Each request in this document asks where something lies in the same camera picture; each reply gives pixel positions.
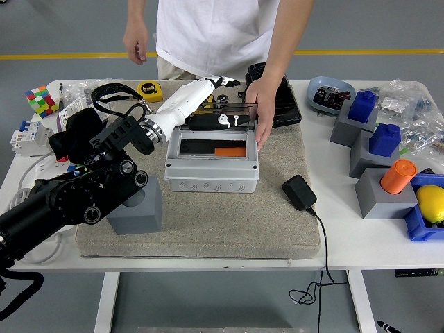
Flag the person's right hand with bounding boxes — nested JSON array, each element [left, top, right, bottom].
[[122, 24, 149, 65]]

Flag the person's left hand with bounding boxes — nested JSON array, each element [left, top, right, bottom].
[[244, 81, 278, 152]]

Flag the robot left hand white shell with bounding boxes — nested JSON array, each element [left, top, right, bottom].
[[152, 76, 251, 135]]

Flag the orange cylinder battery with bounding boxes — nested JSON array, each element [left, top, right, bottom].
[[214, 147, 247, 157], [379, 159, 418, 195]]

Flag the grey electrical box with lid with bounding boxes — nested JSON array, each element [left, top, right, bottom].
[[164, 102, 260, 194]]

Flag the shiny black flat device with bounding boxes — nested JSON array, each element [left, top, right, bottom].
[[248, 62, 302, 128]]

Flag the white table leg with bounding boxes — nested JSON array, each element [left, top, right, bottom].
[[348, 270, 377, 333], [93, 271, 121, 333]]

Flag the square yellow tape measure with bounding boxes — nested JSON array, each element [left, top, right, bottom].
[[94, 81, 164, 104]]

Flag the light blue bowl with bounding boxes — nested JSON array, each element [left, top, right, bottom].
[[307, 76, 357, 116]]

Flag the black table control panel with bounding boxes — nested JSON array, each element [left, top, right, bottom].
[[394, 268, 444, 278]]

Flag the dark electronic parts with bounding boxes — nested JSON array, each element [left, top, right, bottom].
[[312, 85, 352, 111]]

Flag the person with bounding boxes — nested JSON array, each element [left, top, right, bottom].
[[152, 0, 282, 83]]

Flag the clear plastic bag with parts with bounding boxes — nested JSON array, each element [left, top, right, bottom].
[[64, 78, 117, 105]]

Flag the grey block holder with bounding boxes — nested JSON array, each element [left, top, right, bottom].
[[349, 130, 402, 180], [329, 100, 379, 148], [354, 168, 419, 219]]

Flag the black plug adapter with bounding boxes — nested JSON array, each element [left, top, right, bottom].
[[281, 174, 318, 211]]

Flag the white and purple packet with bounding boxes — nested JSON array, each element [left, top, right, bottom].
[[55, 95, 87, 133]]

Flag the blue plastic block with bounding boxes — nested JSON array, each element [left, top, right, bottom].
[[368, 123, 402, 157], [348, 90, 378, 124]]

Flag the blue plastic bin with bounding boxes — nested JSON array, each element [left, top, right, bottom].
[[403, 173, 444, 242]]

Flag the black cloth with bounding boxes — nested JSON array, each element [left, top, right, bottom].
[[47, 106, 107, 164]]

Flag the large colourful puzzle cube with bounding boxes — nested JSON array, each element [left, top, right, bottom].
[[24, 85, 59, 119]]

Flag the grey-brown mat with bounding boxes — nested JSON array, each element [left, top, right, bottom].
[[74, 80, 321, 260]]

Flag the grey block with round hole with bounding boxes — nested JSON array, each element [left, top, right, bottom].
[[106, 175, 164, 236]]

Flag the yellow lemon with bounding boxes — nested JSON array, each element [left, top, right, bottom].
[[416, 185, 444, 225]]

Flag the clear bags of small parts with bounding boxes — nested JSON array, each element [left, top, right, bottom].
[[373, 78, 444, 157]]

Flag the white power strip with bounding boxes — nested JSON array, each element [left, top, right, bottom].
[[33, 154, 76, 181]]

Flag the black cord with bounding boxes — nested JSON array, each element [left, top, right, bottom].
[[288, 206, 349, 333]]

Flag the white circuit breaker blue switch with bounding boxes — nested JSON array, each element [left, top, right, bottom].
[[9, 119, 55, 157]]

